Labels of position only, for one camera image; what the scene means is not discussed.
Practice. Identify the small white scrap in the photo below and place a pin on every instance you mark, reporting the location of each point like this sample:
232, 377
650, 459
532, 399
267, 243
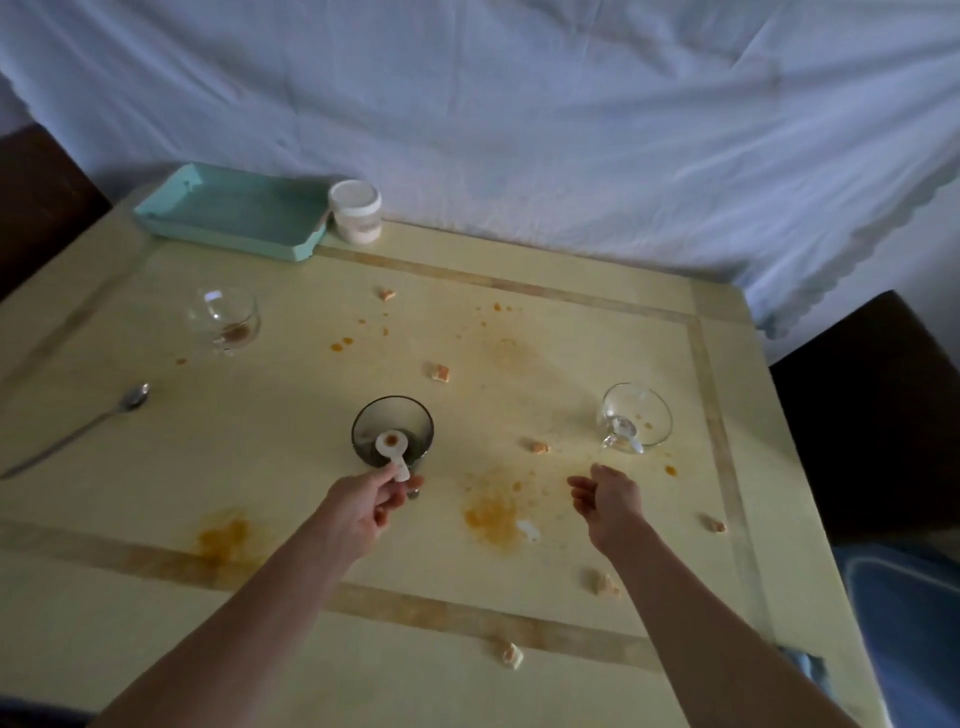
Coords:
529, 530

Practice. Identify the person's left forearm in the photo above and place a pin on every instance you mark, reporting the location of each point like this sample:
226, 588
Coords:
225, 645

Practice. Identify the blue grey rag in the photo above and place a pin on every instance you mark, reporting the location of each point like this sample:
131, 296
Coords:
808, 666

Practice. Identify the white lidded jar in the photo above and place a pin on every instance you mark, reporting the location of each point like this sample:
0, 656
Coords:
355, 214

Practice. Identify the yellow dining table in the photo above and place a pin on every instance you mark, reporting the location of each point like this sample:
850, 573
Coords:
262, 465

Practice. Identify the metal spoon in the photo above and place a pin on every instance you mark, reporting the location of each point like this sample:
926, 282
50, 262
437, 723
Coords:
136, 396

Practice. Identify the person's right hand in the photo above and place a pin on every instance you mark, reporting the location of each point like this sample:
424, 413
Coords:
611, 510

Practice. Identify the person's left hand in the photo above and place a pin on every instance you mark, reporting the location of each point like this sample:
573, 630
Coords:
360, 510

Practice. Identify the brown wooden chair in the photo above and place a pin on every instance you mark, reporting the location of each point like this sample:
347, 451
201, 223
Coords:
45, 210

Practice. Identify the white wall cloth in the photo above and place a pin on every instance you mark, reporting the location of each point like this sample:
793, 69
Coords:
487, 112

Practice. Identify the clear glass cup brown residue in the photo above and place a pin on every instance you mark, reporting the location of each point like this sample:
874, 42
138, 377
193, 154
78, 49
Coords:
221, 319

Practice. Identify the white ceramic spoon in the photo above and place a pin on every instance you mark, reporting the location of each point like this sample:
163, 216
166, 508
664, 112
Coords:
390, 444

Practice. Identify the dark glass mug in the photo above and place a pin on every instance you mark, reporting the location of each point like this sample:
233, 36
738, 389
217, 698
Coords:
416, 427

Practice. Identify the person's right forearm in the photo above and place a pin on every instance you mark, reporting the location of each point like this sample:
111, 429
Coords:
712, 645

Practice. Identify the blue ruffled seat cushion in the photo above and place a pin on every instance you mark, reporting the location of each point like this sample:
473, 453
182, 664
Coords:
900, 637

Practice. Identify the mint green tray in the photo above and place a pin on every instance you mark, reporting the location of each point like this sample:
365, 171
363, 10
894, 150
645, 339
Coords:
225, 206

